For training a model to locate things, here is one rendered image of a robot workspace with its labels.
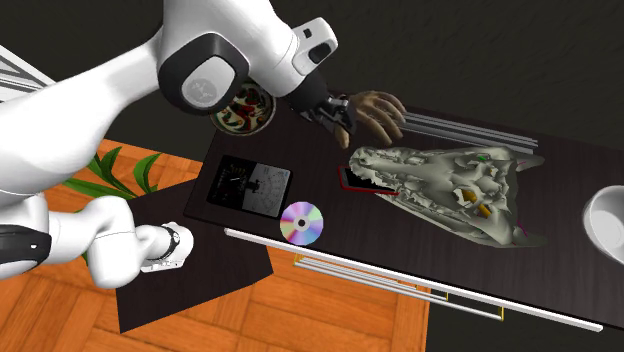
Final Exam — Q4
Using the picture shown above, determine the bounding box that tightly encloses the patterned red green bowl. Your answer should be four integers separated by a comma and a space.
208, 80, 278, 137

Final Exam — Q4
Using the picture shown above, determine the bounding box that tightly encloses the red-edged black phone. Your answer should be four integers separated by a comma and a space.
337, 164, 401, 197

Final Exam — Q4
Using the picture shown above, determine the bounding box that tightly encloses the black and white dial meter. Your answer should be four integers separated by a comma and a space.
205, 154, 294, 220

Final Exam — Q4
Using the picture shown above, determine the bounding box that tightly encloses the iridescent compact disc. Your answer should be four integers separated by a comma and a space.
279, 200, 325, 247

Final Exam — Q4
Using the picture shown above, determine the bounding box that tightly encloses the pale animal skull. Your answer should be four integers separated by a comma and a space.
348, 145, 550, 249

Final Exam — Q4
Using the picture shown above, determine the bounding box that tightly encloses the dark desk with metal rails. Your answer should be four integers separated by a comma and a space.
183, 87, 624, 334

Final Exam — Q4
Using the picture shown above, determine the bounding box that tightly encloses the dark robot stand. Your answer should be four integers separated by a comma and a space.
115, 179, 275, 335

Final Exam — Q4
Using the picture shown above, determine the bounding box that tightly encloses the green leafy plant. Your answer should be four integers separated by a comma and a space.
62, 145, 163, 214

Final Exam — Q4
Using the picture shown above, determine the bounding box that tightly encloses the white bowl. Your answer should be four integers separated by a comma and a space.
581, 184, 624, 267

